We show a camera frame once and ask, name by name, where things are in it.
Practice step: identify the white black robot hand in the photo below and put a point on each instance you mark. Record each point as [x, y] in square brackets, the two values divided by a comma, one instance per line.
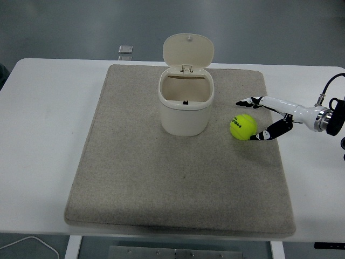
[299, 111]

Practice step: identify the yellow tennis ball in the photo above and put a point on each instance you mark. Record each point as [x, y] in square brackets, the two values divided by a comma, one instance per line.
[244, 128]

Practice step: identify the cream lidded bin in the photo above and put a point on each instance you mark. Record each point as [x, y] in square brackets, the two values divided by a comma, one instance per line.
[184, 118]

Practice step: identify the black table control panel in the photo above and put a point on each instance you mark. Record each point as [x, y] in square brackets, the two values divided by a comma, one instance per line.
[328, 245]

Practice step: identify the white table leg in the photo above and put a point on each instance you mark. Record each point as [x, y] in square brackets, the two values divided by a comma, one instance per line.
[72, 248]
[277, 251]

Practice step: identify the beige felt mat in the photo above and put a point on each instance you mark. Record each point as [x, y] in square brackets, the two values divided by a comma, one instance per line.
[167, 175]

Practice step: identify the square metal floor plate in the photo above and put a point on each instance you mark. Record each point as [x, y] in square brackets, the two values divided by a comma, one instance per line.
[124, 57]
[125, 49]

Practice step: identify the grey metal plate with screws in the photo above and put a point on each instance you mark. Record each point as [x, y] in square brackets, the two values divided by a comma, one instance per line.
[175, 253]

